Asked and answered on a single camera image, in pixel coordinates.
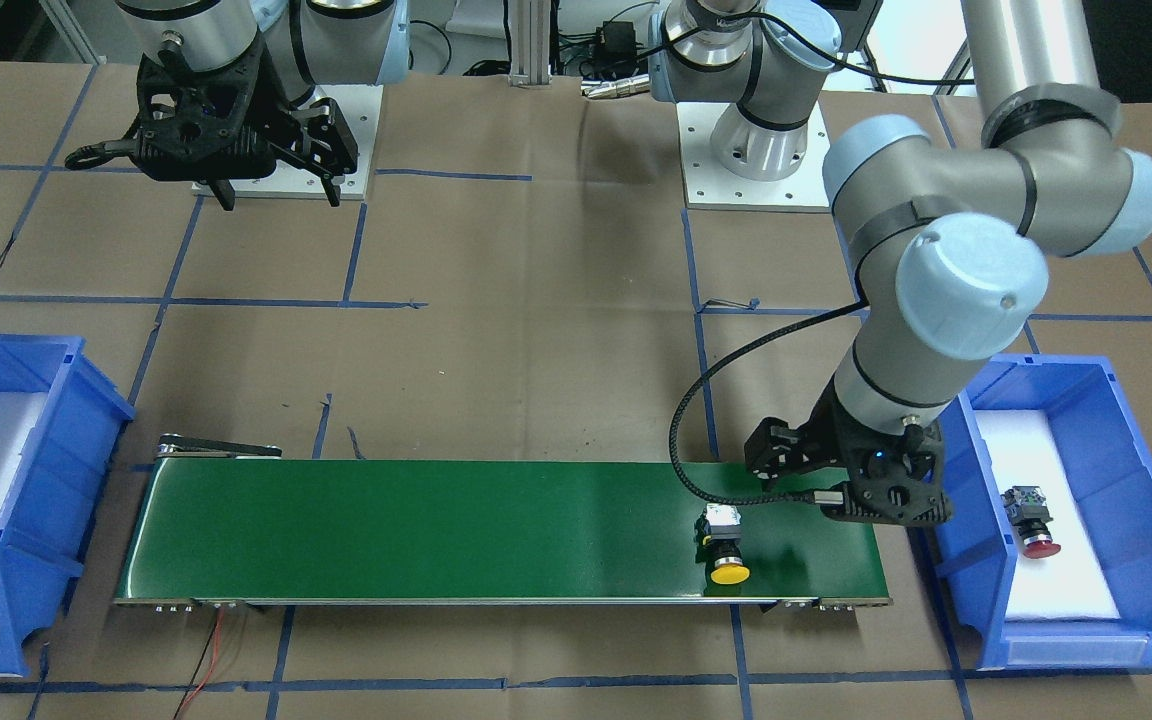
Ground yellow push button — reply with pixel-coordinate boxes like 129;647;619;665
695;503;751;585

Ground blue bin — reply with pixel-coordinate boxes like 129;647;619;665
0;334;134;676
934;355;1152;670

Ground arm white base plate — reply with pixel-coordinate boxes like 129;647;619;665
230;85;382;200
677;103;829;213

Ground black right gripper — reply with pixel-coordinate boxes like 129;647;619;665
136;40;358;211

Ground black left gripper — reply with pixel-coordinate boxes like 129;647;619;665
744;386;954;526

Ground black power adapter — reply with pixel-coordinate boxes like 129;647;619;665
591;20;637;68

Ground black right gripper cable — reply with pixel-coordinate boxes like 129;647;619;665
65;138;145;170

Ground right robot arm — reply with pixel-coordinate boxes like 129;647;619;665
103;1;410;210

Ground red black conveyor wires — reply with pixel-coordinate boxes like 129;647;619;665
174;606;237;720

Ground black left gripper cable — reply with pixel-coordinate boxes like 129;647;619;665
668;304;871;507

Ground red push button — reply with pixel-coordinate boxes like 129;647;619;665
1001;486;1062;560

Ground black conveyor drive belt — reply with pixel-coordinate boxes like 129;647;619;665
156;434;283;458

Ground green conveyor belt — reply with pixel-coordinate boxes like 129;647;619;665
115;457;890;609

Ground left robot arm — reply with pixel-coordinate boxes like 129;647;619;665
667;1;1152;526

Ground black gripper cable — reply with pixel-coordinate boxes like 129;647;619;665
668;304;871;507
65;138;145;170

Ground aluminium frame post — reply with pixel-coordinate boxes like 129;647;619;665
505;1;556;88

